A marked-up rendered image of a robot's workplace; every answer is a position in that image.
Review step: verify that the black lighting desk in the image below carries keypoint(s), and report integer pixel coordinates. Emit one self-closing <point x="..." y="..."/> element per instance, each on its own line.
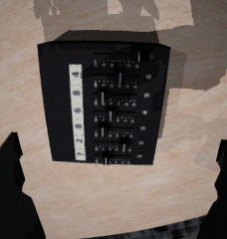
<point x="78" y="75"/>

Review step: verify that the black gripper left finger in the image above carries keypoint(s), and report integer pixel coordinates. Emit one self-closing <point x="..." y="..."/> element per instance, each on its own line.
<point x="18" y="215"/>

